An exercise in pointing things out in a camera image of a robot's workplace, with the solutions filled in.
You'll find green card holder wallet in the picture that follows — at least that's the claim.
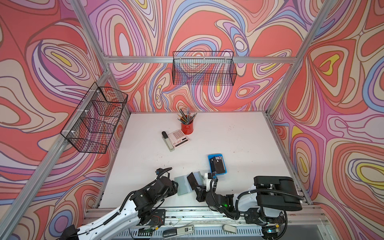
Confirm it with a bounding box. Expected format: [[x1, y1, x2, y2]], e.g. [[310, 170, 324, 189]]
[[174, 172, 204, 196]]

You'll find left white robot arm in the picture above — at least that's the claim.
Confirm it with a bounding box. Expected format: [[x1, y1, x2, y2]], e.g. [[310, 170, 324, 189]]
[[59, 176, 178, 240]]

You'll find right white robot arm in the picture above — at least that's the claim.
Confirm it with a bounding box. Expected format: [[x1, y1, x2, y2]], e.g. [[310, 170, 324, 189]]
[[187, 174, 305, 227]]

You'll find blue plastic card tray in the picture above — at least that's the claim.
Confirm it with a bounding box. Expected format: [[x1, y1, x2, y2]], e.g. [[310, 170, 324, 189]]
[[208, 154, 227, 176]]

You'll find stack of credit cards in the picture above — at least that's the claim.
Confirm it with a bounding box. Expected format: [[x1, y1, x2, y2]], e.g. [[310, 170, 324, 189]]
[[210, 156, 227, 175]]

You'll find small grey oval object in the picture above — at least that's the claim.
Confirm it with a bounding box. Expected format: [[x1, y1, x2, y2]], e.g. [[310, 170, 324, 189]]
[[223, 225, 237, 234]]

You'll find grey remote device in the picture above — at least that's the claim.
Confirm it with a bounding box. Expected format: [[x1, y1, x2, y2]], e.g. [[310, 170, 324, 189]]
[[162, 225, 195, 239]]

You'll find pink calculator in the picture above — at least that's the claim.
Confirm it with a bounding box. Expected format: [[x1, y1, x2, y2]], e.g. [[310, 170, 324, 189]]
[[168, 130, 190, 148]]

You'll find grey stapler black tip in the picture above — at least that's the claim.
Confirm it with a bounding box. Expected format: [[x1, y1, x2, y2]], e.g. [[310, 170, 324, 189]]
[[162, 131, 175, 152]]

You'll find red metal pen cup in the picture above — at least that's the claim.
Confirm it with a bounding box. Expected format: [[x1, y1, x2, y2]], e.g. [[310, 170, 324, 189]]
[[181, 121, 194, 135]]

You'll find pens and pencils bunch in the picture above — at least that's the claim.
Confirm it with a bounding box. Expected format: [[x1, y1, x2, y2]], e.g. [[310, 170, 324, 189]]
[[179, 108, 197, 125]]

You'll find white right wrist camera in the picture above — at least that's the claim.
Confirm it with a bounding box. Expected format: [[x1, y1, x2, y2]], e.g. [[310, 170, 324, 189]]
[[204, 172, 216, 189]]

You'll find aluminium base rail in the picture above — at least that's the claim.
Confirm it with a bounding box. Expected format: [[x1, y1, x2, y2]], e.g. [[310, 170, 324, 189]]
[[152, 205, 329, 227]]

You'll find black wire basket left wall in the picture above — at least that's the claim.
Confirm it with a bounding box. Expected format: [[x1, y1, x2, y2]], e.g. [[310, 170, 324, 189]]
[[60, 83, 128, 154]]

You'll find black wire basket wall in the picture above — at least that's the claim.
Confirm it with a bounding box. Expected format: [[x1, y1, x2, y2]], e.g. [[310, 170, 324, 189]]
[[60, 83, 128, 154], [172, 51, 238, 86]]

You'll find black wire basket back wall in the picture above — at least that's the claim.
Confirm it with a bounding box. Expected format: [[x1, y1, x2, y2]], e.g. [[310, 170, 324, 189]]
[[172, 51, 238, 86]]

